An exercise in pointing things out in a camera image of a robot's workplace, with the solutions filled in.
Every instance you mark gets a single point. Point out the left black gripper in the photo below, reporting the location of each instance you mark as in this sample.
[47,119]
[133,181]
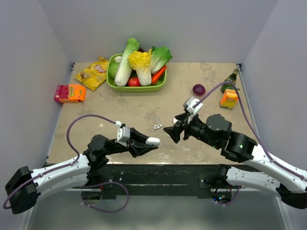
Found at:
[138,150]

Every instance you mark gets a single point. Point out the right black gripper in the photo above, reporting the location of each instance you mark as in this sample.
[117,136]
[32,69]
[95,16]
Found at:
[174,131]

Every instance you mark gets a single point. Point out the white gold-rimmed charging case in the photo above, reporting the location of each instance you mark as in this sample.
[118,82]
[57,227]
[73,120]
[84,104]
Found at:
[153,141]

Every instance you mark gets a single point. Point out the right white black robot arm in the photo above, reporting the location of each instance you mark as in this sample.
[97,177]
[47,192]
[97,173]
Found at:
[237,147]

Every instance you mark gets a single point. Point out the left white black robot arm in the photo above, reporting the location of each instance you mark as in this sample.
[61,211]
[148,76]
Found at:
[27,186]

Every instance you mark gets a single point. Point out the purple red onion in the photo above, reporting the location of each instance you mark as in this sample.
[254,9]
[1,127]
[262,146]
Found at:
[199,90]

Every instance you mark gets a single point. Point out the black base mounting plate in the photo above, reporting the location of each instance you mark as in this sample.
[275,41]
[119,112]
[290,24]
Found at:
[160,180]

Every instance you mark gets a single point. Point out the orange carrot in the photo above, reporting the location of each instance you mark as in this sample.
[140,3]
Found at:
[158,74]

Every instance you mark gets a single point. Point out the orange sponge pack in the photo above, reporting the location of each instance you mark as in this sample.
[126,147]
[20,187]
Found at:
[229,99]

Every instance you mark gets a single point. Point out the red tomato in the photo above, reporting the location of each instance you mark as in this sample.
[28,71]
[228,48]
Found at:
[133,82]

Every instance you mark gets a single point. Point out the green plastic basket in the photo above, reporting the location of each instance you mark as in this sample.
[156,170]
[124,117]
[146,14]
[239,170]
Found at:
[151,88]

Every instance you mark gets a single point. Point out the green leaf lettuce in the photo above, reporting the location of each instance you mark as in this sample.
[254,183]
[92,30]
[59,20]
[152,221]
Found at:
[160,56]

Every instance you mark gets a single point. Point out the green Perrier bottle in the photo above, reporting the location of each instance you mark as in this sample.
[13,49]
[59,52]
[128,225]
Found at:
[231,79]

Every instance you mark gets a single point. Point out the tall napa cabbage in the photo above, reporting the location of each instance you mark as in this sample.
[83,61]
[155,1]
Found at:
[124,70]

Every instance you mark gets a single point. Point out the yellow napa cabbage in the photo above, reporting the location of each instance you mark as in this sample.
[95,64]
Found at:
[140,62]

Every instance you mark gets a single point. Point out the round green cabbage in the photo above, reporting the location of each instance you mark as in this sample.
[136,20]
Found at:
[112,69]

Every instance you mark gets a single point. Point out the yellow Lays chips bag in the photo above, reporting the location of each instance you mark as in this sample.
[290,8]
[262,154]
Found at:
[94,75]

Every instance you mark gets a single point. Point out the pink orange snack box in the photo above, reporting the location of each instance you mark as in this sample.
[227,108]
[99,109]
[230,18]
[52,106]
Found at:
[72,93]

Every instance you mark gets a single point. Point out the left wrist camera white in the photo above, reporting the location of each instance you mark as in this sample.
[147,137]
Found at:
[123,133]

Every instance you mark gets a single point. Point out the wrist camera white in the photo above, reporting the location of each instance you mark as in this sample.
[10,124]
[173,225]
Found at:
[192,106]
[123,133]

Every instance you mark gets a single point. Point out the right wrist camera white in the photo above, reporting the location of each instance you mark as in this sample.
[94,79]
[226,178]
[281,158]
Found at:
[192,106]

